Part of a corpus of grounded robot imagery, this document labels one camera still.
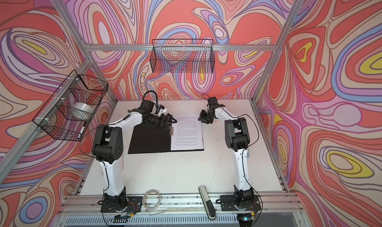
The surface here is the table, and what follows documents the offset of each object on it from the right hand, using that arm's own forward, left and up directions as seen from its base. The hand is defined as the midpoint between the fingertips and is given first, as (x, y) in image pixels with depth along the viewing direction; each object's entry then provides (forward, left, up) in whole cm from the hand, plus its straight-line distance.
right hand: (200, 121), depth 106 cm
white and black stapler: (-51, 0, +1) cm, 51 cm away
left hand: (-9, +18, +11) cm, 23 cm away
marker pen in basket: (-22, +61, +25) cm, 70 cm away
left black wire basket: (-13, +70, +29) cm, 77 cm away
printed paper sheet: (-9, +10, 0) cm, 13 cm away
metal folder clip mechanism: (-9, +21, +1) cm, 23 cm away
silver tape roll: (-11, +61, +31) cm, 70 cm away
